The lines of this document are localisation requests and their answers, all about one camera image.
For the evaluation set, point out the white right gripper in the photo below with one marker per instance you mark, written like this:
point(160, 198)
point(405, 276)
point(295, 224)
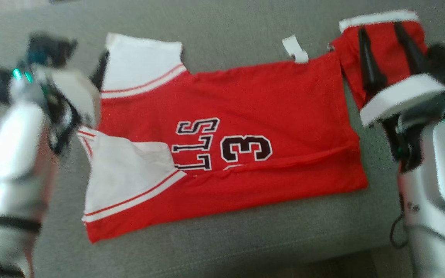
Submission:
point(404, 96)

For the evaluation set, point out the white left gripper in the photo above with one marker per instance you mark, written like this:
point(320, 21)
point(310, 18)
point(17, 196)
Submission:
point(77, 92)

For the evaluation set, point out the red shorts white trim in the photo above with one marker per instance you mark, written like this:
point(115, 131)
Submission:
point(384, 42)

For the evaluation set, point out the red basketball jersey white sleeves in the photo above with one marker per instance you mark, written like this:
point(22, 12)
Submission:
point(284, 100)

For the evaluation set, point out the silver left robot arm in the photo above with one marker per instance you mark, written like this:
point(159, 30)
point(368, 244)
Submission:
point(10, 173)

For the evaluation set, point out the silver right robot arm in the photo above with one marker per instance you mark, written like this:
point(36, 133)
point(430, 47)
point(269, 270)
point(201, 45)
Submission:
point(439, 200)

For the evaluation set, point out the grey sofa seat cushion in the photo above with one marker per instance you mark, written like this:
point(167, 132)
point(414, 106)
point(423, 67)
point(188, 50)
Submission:
point(222, 239)

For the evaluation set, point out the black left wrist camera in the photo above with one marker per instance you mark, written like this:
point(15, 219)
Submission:
point(50, 48)

